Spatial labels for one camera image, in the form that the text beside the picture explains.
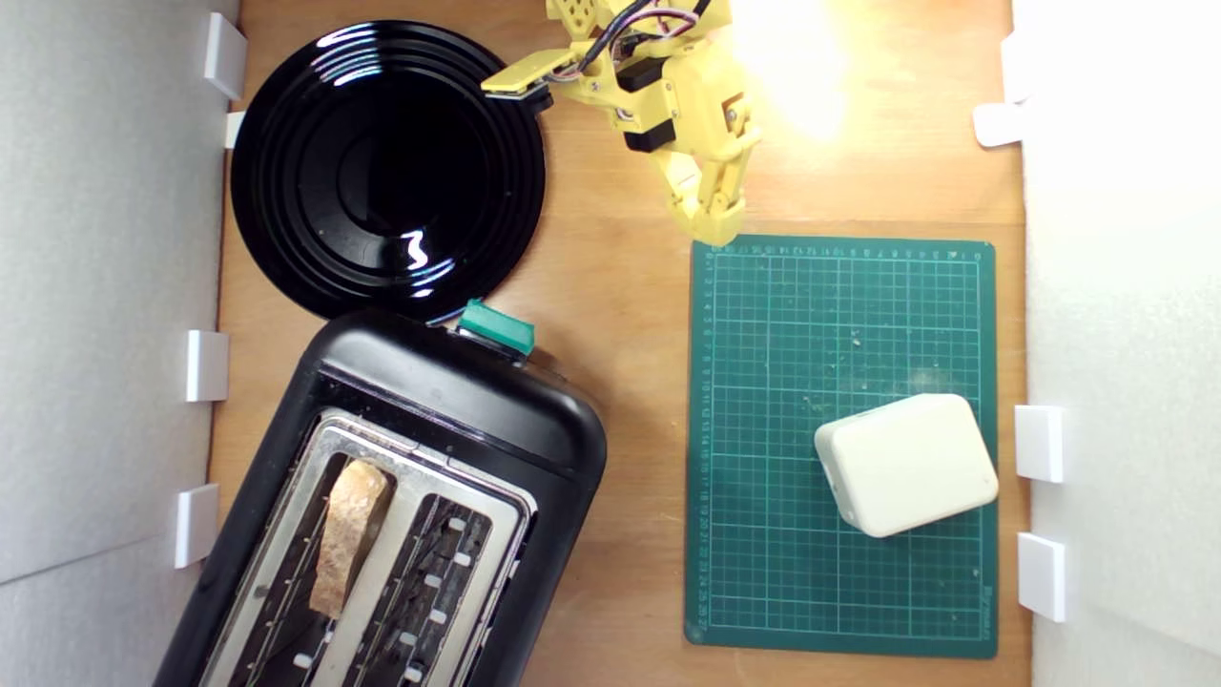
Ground black round plate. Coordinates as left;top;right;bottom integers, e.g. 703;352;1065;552
229;19;548;325

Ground black two-slot toaster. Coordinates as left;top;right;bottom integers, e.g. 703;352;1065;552
153;307;609;687

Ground green cutting mat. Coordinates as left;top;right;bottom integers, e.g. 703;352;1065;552
684;232;1000;659

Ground white rounded block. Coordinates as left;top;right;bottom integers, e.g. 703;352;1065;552
814;393;1000;538

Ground brown bread slice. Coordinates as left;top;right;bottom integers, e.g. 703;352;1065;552
308;458;392;619

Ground green toaster lever knob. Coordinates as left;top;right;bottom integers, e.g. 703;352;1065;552
456;298;536;357

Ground yellow wrist camera mount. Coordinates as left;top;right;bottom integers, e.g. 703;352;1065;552
480;48;573;101

